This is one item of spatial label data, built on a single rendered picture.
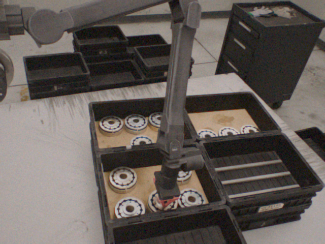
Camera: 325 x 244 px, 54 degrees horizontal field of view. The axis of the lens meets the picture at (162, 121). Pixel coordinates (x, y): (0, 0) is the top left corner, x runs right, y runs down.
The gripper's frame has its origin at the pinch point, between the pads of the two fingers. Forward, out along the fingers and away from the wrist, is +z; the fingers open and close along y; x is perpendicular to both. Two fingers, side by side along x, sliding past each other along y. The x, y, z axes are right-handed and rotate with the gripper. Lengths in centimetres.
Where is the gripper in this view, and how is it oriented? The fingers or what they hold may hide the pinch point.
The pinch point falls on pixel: (163, 199)
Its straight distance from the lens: 112.5
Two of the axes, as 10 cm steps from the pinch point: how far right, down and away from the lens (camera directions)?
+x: -9.6, 0.6, -2.8
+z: -1.4, 7.5, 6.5
